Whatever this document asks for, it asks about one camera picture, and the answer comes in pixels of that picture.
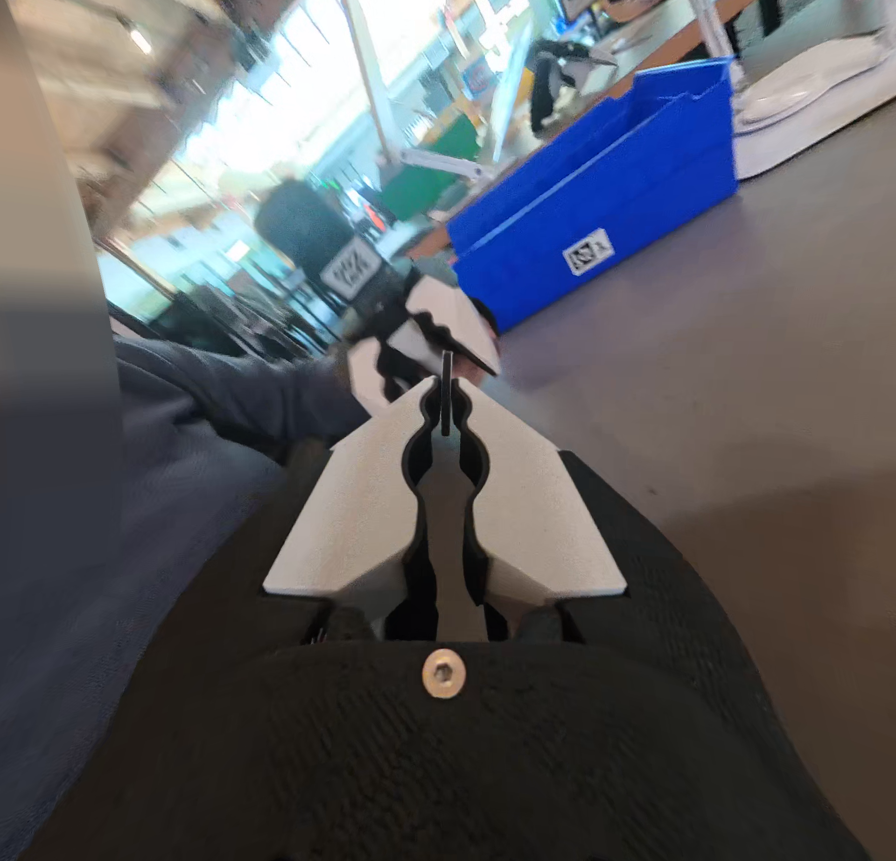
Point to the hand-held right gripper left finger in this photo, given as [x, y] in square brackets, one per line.
[350, 511]

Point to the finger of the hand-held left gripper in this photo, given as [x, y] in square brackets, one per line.
[364, 381]
[462, 322]

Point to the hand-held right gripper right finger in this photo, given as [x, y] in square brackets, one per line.
[539, 511]

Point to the thin black piece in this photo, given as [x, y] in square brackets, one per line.
[446, 399]

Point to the blue plastic bin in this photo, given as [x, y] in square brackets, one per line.
[616, 202]

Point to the person's left forearm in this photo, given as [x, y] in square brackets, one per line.
[245, 399]

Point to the white jointed arm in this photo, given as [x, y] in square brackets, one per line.
[441, 162]

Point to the green board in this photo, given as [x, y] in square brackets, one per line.
[434, 181]

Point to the black and white tool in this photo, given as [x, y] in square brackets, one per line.
[560, 76]

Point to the white desk lamp stand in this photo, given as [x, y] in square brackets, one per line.
[805, 104]

